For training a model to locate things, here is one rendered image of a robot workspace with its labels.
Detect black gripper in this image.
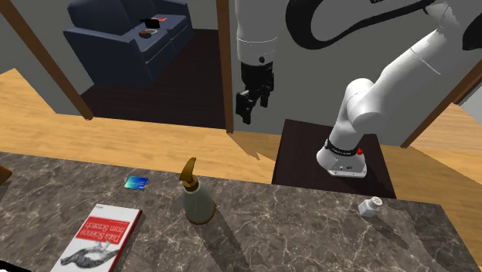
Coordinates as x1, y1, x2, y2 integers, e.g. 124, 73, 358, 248
235, 60, 275, 126

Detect dark robot stand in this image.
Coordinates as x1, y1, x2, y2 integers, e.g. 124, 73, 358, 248
271, 118, 398, 200

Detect grey spray bottle gold nozzle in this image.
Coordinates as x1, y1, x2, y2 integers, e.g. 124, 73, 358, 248
178, 156, 218, 226

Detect small blue card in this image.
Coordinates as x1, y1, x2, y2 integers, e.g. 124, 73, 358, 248
123, 175, 150, 192

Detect dark blue sofa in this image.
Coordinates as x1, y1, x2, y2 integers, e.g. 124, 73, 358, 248
62, 0, 195, 88

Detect white salt shaker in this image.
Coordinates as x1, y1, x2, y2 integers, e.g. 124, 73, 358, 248
357, 195, 384, 218

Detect white and red book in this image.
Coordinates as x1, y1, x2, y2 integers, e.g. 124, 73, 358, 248
49, 203, 144, 272

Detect brown wooden door frame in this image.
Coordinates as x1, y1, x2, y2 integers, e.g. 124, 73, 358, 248
0, 0, 235, 135
399, 59, 482, 149

